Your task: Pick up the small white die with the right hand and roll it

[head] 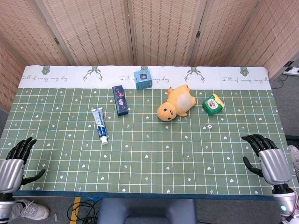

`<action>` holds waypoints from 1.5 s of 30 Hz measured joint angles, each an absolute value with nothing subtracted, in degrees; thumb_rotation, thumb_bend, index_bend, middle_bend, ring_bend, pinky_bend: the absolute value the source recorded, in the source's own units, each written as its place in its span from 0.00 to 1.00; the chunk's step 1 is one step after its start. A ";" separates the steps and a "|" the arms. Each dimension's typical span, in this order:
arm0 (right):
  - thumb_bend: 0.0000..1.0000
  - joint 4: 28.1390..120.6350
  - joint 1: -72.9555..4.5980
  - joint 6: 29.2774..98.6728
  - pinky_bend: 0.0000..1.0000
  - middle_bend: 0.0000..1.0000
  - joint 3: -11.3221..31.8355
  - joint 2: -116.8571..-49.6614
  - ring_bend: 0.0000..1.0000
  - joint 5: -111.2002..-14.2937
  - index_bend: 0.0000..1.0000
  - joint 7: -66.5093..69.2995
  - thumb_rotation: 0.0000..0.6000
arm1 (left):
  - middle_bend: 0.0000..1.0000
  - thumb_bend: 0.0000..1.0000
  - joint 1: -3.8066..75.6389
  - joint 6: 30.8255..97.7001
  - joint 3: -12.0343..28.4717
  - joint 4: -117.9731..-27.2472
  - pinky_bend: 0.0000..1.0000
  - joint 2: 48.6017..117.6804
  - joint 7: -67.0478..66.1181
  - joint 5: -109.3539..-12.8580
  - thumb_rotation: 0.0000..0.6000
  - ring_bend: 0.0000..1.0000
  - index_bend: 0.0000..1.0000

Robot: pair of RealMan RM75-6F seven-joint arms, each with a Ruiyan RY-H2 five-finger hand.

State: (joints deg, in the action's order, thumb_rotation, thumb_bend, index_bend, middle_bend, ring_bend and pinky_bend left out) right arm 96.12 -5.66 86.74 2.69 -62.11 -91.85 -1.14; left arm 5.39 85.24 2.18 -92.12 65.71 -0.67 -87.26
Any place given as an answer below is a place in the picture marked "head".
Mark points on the yellow plush duck toy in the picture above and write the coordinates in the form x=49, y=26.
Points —
x=176, y=103

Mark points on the bamboo folding screen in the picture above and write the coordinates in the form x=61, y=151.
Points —
x=149, y=30

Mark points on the green grid tablecloth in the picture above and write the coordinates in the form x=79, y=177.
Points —
x=144, y=144

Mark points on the dark blue rectangular box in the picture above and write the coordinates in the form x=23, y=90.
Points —
x=120, y=100

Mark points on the small white die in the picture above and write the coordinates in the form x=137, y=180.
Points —
x=209, y=127

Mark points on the grey sneaker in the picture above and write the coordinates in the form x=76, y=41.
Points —
x=294, y=156

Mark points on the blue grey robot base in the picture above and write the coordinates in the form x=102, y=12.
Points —
x=147, y=211

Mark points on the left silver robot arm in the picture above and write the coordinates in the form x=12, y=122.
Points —
x=4, y=206

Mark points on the light blue camera box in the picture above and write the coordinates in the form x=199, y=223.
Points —
x=142, y=79

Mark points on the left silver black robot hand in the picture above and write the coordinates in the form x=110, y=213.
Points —
x=10, y=168

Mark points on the white sneaker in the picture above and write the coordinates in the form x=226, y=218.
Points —
x=29, y=210

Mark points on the green yellow small carton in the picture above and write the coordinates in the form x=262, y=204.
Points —
x=212, y=104

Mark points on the blue white toothpaste tube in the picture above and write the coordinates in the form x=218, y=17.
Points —
x=100, y=126

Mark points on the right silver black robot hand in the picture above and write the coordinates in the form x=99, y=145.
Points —
x=273, y=163

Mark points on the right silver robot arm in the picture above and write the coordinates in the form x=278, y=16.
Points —
x=286, y=205

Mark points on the white power strip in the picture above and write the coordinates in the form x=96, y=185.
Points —
x=291, y=71

